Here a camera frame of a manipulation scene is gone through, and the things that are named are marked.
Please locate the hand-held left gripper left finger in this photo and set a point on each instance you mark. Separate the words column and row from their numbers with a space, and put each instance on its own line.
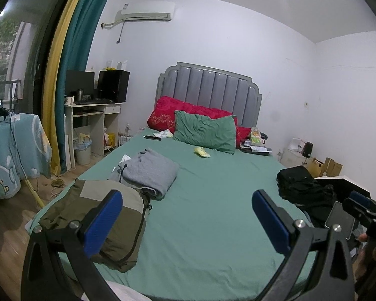
column 101, row 222

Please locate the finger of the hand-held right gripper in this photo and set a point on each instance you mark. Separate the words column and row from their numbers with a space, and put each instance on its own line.
column 359, row 198

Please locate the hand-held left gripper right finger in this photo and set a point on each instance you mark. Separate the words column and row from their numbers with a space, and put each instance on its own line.
column 271, row 222

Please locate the olive green jacket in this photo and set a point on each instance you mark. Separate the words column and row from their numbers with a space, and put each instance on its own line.
column 125, row 225

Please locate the person's right hand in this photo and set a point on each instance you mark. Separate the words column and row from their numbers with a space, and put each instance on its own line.
column 362, row 237

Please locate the open black box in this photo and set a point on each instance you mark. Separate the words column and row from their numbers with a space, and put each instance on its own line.
column 344, row 185

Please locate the brown paper bags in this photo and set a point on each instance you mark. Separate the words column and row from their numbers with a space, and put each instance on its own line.
column 327, row 166

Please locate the black backpack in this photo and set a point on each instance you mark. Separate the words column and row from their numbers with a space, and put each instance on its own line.
column 300, row 185

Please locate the bed with green sheet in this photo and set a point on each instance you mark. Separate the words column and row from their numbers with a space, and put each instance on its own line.
column 206, row 210

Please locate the white nightstand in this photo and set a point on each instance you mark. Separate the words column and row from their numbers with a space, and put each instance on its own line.
column 293, row 160

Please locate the folded grey sweater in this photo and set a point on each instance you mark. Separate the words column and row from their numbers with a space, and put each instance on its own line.
column 150, row 171

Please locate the black speaker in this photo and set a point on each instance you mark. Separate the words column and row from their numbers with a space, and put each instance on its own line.
column 307, row 149

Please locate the white trash bin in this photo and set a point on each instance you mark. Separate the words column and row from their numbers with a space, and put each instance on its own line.
column 82, row 153

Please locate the black book with papers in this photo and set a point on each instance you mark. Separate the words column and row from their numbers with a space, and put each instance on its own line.
column 257, row 150

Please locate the colourful snack bag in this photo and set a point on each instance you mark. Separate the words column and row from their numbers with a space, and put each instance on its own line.
column 256, row 136

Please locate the yellow-green small cloth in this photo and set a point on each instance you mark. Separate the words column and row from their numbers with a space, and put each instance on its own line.
column 202, row 152

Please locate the black remote control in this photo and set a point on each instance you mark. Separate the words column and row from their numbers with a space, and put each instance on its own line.
column 152, row 137

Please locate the printed paper sheets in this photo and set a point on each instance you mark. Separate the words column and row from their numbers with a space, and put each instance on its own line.
column 163, row 134

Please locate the green pillow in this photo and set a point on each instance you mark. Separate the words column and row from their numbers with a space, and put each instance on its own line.
column 206, row 131

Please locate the blue dinosaur print cloth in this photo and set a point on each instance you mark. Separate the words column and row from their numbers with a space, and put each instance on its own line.
column 6, row 163

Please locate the white desk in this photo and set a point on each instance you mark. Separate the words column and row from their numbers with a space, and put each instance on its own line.
column 111, row 109

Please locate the black keyboard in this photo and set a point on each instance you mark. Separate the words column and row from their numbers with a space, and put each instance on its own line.
column 92, row 101

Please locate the white mug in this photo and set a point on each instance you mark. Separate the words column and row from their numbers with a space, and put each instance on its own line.
column 69, row 100

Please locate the steel tumbler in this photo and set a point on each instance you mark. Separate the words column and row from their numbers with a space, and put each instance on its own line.
column 80, row 94

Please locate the red pillow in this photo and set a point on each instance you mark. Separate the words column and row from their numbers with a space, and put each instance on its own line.
column 175, row 109

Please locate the black computer case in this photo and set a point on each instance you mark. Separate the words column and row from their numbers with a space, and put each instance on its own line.
column 114, row 86

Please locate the black monitor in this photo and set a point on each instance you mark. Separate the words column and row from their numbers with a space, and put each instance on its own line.
column 80, row 83

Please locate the grey padded headboard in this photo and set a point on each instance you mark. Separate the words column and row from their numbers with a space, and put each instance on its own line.
column 206, row 91

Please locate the yellow curtain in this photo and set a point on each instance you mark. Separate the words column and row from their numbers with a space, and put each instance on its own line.
column 58, row 53

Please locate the teal curtain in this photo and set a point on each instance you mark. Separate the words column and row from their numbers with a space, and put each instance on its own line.
column 78, row 37

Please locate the balcony glass door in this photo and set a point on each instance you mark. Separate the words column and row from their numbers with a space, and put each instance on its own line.
column 15, row 37

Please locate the white air conditioner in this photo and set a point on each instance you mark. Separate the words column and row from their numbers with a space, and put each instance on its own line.
column 147, row 9

